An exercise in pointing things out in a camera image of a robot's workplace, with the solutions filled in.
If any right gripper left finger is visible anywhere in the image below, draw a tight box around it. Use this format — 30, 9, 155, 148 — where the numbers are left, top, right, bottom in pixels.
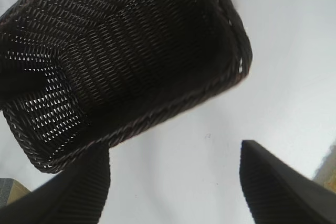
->
0, 142, 111, 224

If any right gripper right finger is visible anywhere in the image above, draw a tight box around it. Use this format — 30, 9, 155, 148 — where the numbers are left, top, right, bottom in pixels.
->
240, 140, 336, 224

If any dark brown wicker basket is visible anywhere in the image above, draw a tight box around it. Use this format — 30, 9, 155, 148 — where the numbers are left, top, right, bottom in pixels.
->
0, 0, 253, 175

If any grey and tan block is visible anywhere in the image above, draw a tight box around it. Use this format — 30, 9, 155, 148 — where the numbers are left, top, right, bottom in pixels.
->
0, 178, 30, 206

